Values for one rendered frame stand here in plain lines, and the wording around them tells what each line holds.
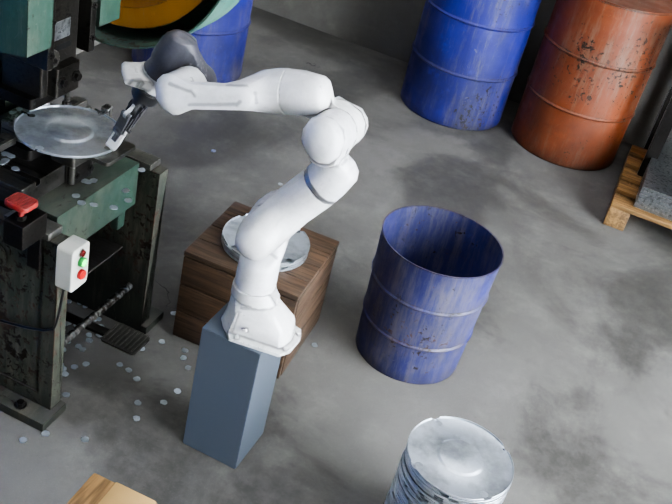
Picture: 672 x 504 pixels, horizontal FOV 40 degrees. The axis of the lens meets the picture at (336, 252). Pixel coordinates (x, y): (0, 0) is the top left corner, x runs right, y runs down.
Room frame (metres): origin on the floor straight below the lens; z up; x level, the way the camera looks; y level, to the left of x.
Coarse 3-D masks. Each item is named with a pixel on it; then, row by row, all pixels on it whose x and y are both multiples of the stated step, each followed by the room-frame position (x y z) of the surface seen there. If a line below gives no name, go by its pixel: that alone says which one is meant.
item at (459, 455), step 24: (432, 432) 1.86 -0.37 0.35; (456, 432) 1.89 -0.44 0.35; (480, 432) 1.91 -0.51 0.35; (432, 456) 1.77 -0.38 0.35; (456, 456) 1.79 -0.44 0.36; (480, 456) 1.81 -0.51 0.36; (504, 456) 1.84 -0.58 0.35; (432, 480) 1.69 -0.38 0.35; (456, 480) 1.71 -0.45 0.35; (480, 480) 1.73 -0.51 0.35; (504, 480) 1.76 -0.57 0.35
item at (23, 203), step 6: (18, 192) 1.88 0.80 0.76; (6, 198) 1.84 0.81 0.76; (12, 198) 1.85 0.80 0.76; (18, 198) 1.86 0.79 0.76; (24, 198) 1.86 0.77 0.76; (30, 198) 1.87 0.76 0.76; (6, 204) 1.83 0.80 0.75; (12, 204) 1.83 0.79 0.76; (18, 204) 1.83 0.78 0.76; (24, 204) 1.84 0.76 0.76; (30, 204) 1.84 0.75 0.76; (36, 204) 1.86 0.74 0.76; (18, 210) 1.82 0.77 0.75; (24, 210) 1.82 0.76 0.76; (30, 210) 1.83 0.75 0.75
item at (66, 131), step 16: (32, 112) 2.25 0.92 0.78; (48, 112) 2.27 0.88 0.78; (64, 112) 2.29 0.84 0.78; (80, 112) 2.32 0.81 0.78; (96, 112) 2.34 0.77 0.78; (16, 128) 2.14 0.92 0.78; (32, 128) 2.16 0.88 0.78; (48, 128) 2.17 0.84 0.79; (64, 128) 2.20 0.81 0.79; (80, 128) 2.22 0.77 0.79; (96, 128) 2.25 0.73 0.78; (112, 128) 2.27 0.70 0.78; (32, 144) 2.08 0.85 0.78; (48, 144) 2.10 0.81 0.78; (64, 144) 2.12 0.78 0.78; (80, 144) 2.14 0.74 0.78; (96, 144) 2.17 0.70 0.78
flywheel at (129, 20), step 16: (128, 0) 2.56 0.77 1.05; (144, 0) 2.55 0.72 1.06; (160, 0) 2.52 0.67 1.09; (176, 0) 2.49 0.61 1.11; (192, 0) 2.48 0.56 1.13; (208, 0) 2.53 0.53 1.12; (128, 16) 2.53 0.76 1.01; (144, 16) 2.52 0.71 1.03; (160, 16) 2.50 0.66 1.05; (176, 16) 2.49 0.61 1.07
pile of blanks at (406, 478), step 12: (408, 456) 1.75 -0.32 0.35; (408, 468) 1.74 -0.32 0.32; (396, 480) 1.77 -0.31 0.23; (408, 480) 1.72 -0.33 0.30; (420, 480) 1.69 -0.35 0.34; (396, 492) 1.75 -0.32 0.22; (408, 492) 1.71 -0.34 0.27; (420, 492) 1.69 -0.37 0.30; (432, 492) 1.67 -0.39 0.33; (504, 492) 1.72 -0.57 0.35
